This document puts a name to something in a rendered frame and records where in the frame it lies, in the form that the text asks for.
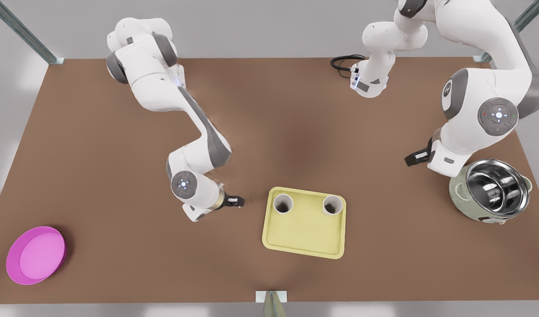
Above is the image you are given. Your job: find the white IKEA cup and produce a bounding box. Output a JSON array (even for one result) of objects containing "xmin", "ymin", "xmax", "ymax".
[
  {"xmin": 322, "ymin": 195, "xmax": 344, "ymax": 217},
  {"xmin": 273, "ymin": 194, "xmax": 294, "ymax": 215}
]

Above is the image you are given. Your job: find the yellow rectangular tray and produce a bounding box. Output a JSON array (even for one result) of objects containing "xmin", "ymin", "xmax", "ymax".
[{"xmin": 262, "ymin": 187, "xmax": 347, "ymax": 260}]

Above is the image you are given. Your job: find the steel pot with green shell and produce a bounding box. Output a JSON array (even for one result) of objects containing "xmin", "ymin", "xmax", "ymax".
[{"xmin": 449, "ymin": 158, "xmax": 533, "ymax": 225}]

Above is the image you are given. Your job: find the pink round bowl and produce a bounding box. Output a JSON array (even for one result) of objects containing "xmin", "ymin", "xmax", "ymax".
[{"xmin": 6, "ymin": 226, "xmax": 67, "ymax": 285}]

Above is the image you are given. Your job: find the silver frame post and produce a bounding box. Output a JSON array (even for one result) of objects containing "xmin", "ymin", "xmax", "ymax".
[
  {"xmin": 0, "ymin": 0, "xmax": 66, "ymax": 66},
  {"xmin": 255, "ymin": 290, "xmax": 288, "ymax": 317},
  {"xmin": 472, "ymin": 0, "xmax": 539, "ymax": 63}
]

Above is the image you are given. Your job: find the black cable loop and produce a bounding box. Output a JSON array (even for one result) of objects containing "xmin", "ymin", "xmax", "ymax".
[{"xmin": 330, "ymin": 55, "xmax": 367, "ymax": 79}]

